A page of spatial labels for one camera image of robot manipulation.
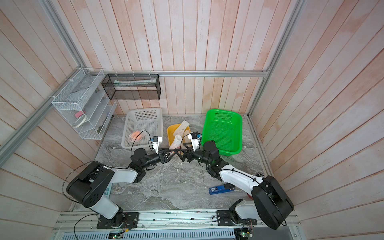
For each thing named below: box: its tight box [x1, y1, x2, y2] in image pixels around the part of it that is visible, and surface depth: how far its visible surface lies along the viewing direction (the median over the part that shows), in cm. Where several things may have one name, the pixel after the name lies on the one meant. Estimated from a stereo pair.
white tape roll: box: [73, 115, 87, 128], surface depth 83 cm
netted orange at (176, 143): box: [169, 135, 183, 150], surface depth 77 cm
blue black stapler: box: [208, 183, 236, 195], surface depth 82 cm
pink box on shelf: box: [74, 110, 84, 119], surface depth 83 cm
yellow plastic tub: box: [167, 123, 182, 147], surface depth 106 cm
